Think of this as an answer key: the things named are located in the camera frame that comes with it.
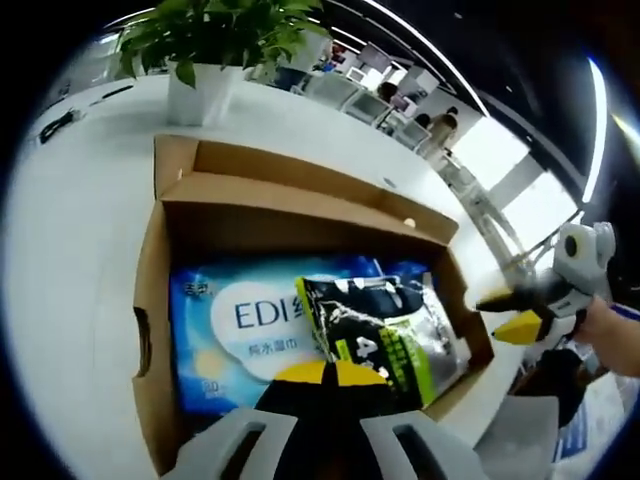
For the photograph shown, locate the black coiled cable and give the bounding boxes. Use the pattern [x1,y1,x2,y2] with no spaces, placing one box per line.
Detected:
[38,110,84,144]

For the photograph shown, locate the person's right hand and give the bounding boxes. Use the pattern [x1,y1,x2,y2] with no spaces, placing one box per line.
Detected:
[574,298,626,361]

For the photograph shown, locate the blue white standing banner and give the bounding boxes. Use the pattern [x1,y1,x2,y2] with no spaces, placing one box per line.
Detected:
[554,374,640,451]

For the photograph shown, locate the black pen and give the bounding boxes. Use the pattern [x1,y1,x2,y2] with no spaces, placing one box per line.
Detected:
[89,84,135,106]

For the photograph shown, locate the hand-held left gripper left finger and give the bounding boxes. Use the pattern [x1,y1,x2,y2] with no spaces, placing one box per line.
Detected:
[174,360,329,480]

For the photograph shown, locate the blue wet wipes soft packet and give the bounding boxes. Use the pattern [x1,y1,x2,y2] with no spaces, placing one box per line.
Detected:
[168,254,436,416]

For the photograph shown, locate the white ceiling light strip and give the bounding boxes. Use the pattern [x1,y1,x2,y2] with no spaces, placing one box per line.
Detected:
[583,55,610,202]

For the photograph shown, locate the white office chair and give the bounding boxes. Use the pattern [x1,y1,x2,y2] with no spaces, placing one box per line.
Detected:
[399,119,434,149]
[348,92,392,121]

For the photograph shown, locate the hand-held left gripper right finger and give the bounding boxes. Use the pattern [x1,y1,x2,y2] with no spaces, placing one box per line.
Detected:
[329,360,489,480]

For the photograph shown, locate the green potted plant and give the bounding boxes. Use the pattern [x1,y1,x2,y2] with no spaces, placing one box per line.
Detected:
[113,0,332,127]

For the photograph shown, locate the black green soft packet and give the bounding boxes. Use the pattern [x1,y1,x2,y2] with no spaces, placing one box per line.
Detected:
[294,273,472,407]

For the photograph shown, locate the brown cardboard shoe box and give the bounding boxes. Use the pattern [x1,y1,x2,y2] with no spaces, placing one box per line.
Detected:
[130,133,496,479]

